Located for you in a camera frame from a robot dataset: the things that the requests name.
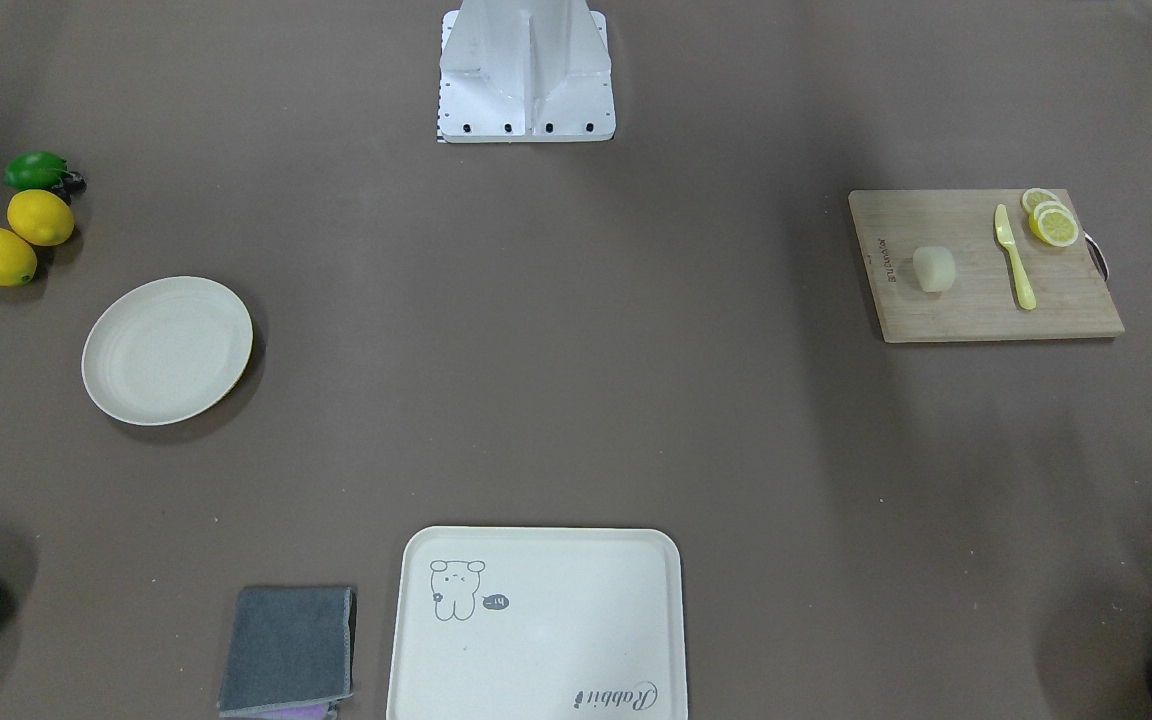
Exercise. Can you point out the cream round plate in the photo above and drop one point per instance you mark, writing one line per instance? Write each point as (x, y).
(167, 350)

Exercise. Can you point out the cream rectangular tray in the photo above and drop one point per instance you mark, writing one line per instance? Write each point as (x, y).
(539, 623)

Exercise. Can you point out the grey folded cloth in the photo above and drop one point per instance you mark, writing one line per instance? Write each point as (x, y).
(290, 653)

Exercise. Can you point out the bamboo cutting board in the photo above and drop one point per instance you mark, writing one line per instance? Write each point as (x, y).
(1073, 301)

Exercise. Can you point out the yellow plastic knife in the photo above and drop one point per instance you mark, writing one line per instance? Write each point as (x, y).
(1022, 290)

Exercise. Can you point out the lemon slice back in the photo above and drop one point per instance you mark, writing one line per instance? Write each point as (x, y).
(1034, 197)

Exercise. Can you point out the yellow lemon far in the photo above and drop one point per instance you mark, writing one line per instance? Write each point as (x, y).
(40, 217)

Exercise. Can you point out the green lime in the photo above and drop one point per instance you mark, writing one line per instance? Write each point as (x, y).
(36, 170)

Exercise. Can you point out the white camera post base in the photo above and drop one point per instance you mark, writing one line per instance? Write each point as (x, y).
(525, 71)

